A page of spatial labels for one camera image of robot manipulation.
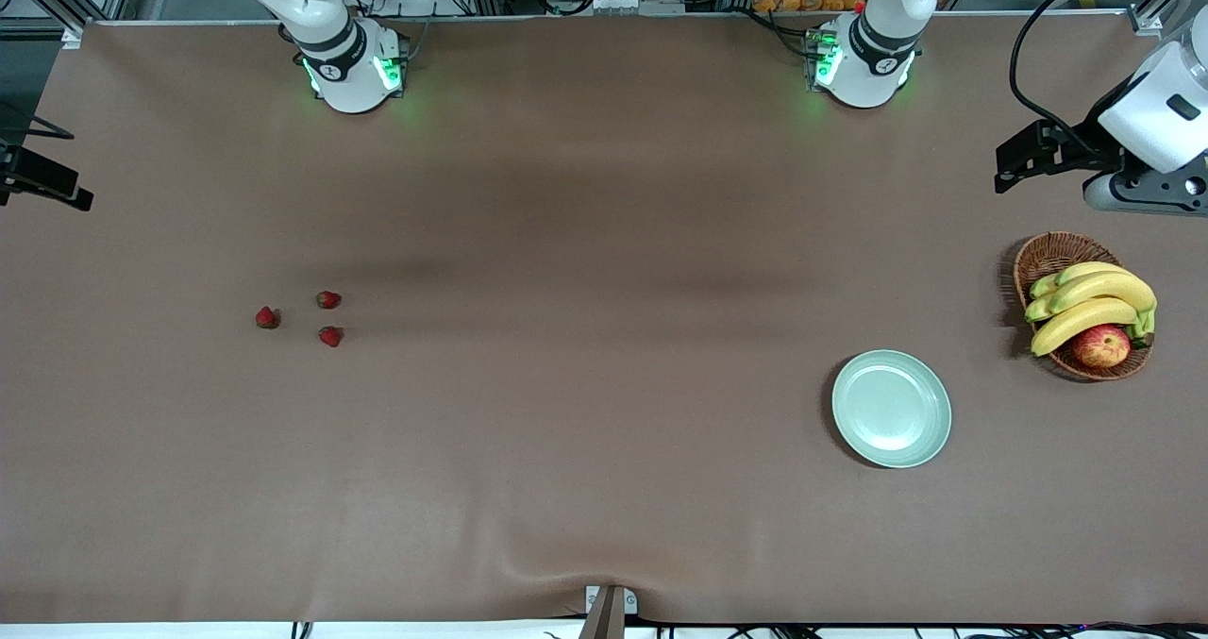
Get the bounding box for pale green round plate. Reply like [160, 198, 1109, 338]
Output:
[831, 349, 953, 470]

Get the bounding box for yellow banana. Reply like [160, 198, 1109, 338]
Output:
[1030, 297, 1140, 358]
[1048, 271, 1158, 315]
[1029, 261, 1131, 300]

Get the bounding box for red yellow apple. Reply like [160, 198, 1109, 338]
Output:
[1072, 325, 1132, 369]

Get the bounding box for brown wicker basket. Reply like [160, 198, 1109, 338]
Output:
[1014, 231, 1154, 382]

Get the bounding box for brown table cover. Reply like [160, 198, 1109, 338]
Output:
[0, 11, 1208, 626]

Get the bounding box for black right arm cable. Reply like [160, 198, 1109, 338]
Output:
[0, 101, 75, 140]

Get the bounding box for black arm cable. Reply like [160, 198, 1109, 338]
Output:
[0, 101, 75, 140]
[1008, 0, 1176, 149]

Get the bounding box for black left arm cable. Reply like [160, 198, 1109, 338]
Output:
[1008, 0, 1176, 149]

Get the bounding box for grey table edge bracket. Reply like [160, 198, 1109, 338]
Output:
[578, 584, 639, 639]

